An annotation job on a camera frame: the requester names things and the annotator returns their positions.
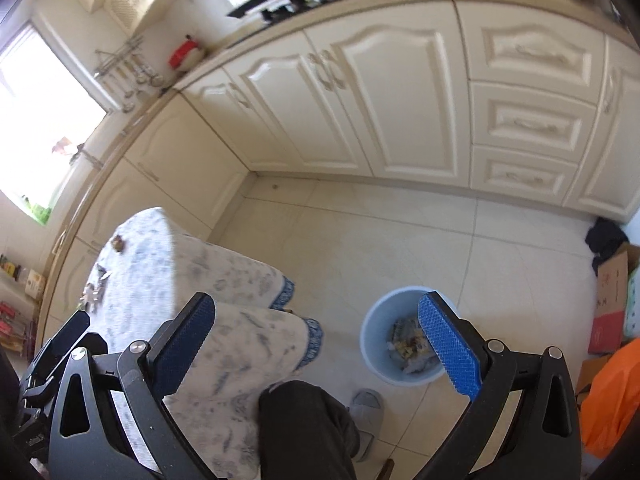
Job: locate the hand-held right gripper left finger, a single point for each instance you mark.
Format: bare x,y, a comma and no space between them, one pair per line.
185,340

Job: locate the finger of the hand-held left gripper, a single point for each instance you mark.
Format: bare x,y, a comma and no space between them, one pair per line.
70,327
92,344

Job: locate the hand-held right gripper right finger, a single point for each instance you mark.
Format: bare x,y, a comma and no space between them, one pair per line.
450,345

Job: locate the light blue plastic bin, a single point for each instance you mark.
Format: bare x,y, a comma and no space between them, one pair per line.
380,325

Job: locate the small crumpled wrapper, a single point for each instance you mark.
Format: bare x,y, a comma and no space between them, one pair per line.
94,292

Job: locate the pile of wrappers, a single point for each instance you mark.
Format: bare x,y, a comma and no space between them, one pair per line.
407,347

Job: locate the shelf with packets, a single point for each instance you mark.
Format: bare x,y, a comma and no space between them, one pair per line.
15,310

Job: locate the grey printed tablecloth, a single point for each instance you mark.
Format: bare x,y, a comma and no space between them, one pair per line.
225,270

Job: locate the brown food scrap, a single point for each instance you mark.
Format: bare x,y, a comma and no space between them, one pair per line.
119,245

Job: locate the grey slipper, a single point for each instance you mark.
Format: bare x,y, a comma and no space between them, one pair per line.
367,410

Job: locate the green box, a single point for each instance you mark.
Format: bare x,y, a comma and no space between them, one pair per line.
40,212

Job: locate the person's leg in black pants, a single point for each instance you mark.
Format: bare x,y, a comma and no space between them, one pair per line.
300,430

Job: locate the metal faucet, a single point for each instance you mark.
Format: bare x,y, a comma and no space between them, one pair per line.
92,160

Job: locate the cardboard box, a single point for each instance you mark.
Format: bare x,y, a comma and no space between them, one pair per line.
612,290

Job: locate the orange plastic bag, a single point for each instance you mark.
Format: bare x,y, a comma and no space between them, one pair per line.
615,400

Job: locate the brown cloth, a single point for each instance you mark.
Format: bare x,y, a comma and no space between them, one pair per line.
62,146

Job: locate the pale patterned box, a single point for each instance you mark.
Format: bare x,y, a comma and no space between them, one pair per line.
632,305

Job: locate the black cloth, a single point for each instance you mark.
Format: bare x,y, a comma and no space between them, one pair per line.
607,240

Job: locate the window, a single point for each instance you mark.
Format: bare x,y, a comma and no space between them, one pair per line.
40,120

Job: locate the cream kitchen base cabinet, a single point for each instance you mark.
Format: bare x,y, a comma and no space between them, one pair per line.
400,110

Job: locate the metal utensil rack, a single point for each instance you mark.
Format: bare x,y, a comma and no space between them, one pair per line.
130,67

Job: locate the red pot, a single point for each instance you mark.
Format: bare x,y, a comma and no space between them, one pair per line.
182,55

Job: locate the large cream drawer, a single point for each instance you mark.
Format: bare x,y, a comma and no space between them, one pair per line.
530,50

